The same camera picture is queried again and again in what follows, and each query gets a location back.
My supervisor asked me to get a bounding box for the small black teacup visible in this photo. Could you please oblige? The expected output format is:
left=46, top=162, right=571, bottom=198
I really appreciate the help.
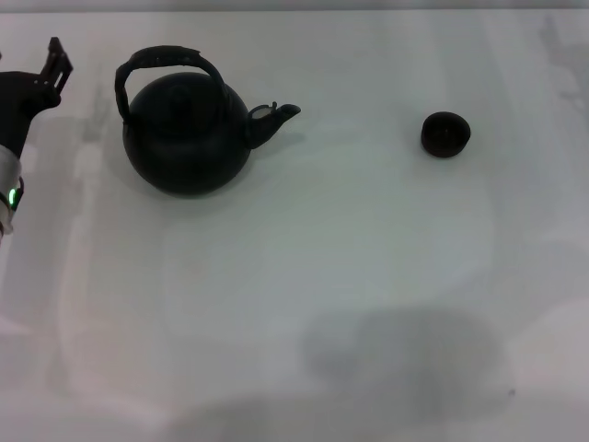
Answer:
left=420, top=111, right=473, bottom=159

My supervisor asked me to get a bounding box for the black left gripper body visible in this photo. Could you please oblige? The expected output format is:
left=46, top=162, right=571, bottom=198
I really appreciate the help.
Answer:
left=0, top=69, right=63, bottom=158

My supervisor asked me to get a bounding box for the black round teapot with handle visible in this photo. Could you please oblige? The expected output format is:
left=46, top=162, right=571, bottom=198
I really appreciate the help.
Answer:
left=114, top=44, right=303, bottom=200

